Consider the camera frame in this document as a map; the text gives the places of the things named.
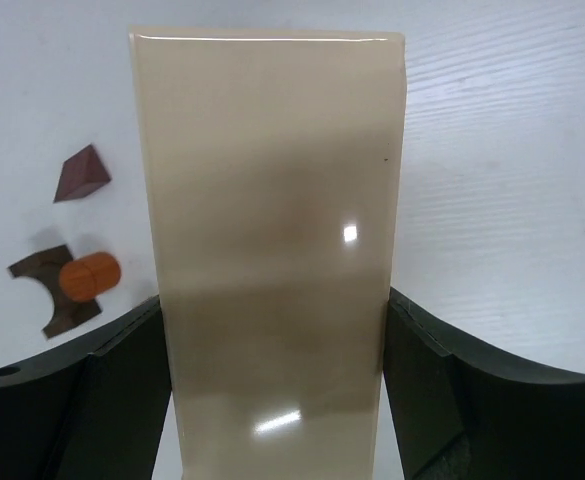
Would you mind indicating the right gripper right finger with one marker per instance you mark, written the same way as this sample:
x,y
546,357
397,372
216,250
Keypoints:
x,y
465,409

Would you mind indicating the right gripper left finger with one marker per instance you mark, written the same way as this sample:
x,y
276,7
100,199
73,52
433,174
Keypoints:
x,y
91,408

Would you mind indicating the orange cylinder block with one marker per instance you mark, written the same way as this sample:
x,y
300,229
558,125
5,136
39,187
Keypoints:
x,y
83,279

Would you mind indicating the dark brown arch block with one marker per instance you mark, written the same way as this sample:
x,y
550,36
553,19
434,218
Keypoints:
x,y
45,266

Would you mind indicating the maroon triangular block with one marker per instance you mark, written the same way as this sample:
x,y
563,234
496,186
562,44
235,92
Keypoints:
x,y
82,174

